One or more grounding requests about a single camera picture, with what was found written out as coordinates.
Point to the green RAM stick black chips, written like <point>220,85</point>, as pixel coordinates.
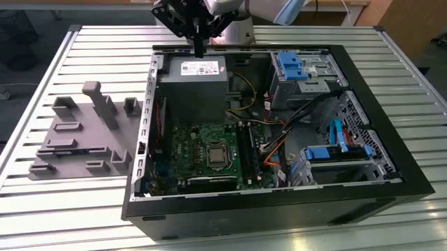
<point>70,152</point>

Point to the metal drive cage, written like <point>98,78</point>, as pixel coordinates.
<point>314,86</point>

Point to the black PC case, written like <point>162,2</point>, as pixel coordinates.
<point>244,217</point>

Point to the green motherboard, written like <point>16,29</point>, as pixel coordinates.
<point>182,136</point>

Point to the silver CPU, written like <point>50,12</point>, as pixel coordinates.
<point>216,155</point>

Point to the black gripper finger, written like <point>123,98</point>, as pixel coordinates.
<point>167,18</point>
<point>218,26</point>

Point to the black mesh waste bin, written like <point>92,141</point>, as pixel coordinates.
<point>18,52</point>

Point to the CPU socket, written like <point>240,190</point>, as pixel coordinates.
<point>216,145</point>

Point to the black graphics card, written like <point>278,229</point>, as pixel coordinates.
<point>210,184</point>

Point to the blue drive latch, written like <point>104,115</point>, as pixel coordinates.
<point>291,65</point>

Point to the grey parts rack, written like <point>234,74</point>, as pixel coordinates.
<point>87,125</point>

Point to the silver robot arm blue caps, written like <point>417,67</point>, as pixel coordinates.
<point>240,31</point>

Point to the grey power supply unit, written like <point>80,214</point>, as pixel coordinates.
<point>188,96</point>

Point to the wooden cabinet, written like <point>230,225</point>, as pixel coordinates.
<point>411,26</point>

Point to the empty RAM slot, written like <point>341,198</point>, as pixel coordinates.
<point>243,154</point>

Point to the hard disk in blue carrier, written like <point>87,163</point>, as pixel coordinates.
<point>318,153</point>

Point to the installed RAM stick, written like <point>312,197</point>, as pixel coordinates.
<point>254,154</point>

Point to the metal disk bay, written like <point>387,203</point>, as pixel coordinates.
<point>343,163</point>

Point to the wooden desk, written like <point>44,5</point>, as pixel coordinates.
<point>329,18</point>

